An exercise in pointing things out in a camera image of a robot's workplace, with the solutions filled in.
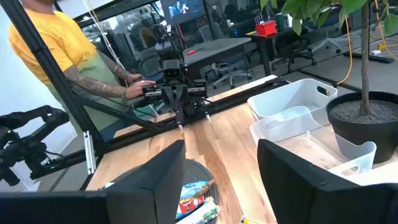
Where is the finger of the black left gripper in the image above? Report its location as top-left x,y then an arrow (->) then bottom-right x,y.
162,86 -> 180,124
176,85 -> 190,124

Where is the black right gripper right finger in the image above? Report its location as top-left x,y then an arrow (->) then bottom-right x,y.
257,139 -> 343,224

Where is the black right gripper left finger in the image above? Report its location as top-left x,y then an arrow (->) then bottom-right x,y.
104,139 -> 187,224

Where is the red Chewy granola bar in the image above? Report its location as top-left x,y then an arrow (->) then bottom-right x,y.
177,196 -> 206,215

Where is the blue white granola bar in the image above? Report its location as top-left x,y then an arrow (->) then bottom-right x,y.
178,179 -> 216,203

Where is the green Chewy granola bar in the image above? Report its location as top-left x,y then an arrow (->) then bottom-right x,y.
177,198 -> 221,224

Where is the yellow wrapper granola bar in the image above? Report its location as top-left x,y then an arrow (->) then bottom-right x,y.
239,216 -> 265,224

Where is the person's hand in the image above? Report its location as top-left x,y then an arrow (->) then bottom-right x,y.
124,79 -> 156,100
126,73 -> 144,83

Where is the grey desk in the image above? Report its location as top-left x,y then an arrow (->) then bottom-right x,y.
182,37 -> 252,68

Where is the round grey woven mat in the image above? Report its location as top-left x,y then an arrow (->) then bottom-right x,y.
182,159 -> 220,224

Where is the white office chair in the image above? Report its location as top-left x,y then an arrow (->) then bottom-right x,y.
198,24 -> 253,90

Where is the clear plastic bin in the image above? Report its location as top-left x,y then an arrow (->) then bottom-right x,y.
249,105 -> 377,178

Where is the white plastic bin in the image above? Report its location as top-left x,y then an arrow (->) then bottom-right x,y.
328,161 -> 398,187
247,77 -> 339,127

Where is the lit display screen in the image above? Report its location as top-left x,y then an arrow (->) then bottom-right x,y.
160,0 -> 206,26

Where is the black desk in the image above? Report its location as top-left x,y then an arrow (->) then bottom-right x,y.
245,29 -> 312,77

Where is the black plant pot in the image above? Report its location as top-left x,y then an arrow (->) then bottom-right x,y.
325,90 -> 398,165

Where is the red box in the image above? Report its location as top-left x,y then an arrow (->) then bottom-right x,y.
255,20 -> 277,37

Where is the black office chair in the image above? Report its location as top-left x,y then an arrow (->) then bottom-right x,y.
287,37 -> 318,74

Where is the person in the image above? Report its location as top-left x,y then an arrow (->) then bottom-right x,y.
8,0 -> 156,131

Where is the black articulated device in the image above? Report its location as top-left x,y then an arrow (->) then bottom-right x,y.
0,105 -> 71,187

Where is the green leafy tree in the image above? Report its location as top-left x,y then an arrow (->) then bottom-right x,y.
259,0 -> 398,116

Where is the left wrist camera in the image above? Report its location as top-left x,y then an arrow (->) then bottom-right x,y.
162,59 -> 184,82

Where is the white metal bracket plate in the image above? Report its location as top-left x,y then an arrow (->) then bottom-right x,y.
83,130 -> 97,175

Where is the black aluminium table frame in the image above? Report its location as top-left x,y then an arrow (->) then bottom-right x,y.
0,0 -> 292,190

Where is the yellow extension cable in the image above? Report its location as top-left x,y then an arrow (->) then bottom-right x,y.
337,15 -> 354,85
369,0 -> 398,62

